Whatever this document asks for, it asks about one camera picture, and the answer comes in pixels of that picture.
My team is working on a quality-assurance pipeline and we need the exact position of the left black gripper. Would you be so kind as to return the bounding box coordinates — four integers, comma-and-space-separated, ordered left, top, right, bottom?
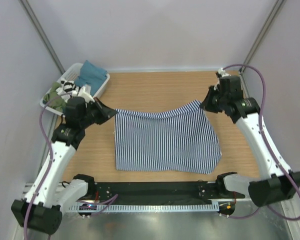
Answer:
79, 97, 117, 129

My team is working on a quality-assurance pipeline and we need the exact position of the blue white striped tank top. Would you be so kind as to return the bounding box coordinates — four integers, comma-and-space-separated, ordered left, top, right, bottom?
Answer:
114, 100, 222, 174

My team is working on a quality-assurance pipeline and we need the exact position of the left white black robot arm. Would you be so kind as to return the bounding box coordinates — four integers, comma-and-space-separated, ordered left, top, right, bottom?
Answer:
11, 96, 117, 240

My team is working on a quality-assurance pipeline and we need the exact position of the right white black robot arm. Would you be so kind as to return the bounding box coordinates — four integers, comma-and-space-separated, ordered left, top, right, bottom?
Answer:
200, 75, 300, 207

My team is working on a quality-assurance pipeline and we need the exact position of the teal folded cloth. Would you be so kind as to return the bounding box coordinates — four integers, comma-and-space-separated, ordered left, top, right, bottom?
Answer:
74, 60, 108, 96

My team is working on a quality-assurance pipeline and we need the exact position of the black white striped garment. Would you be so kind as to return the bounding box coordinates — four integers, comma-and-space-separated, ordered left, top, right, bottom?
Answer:
56, 77, 81, 95

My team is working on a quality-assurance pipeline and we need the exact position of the olive green garment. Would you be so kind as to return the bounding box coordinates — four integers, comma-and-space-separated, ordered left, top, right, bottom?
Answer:
42, 82, 66, 116

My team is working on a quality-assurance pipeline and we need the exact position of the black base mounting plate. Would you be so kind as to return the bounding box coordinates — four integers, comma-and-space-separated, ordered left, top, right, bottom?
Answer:
92, 180, 245, 206

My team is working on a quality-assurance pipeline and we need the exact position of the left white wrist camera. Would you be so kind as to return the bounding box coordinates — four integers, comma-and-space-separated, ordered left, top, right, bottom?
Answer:
76, 85, 95, 104

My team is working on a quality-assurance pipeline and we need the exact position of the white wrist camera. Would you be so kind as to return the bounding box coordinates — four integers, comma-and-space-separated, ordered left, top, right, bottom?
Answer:
213, 67, 231, 91
76, 85, 95, 104

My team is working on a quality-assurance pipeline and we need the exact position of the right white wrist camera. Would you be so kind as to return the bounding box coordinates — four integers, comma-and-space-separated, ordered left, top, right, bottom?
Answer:
213, 67, 231, 91

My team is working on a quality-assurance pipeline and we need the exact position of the white slotted cable duct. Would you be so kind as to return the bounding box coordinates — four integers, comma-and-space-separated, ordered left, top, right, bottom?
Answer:
66, 202, 220, 214

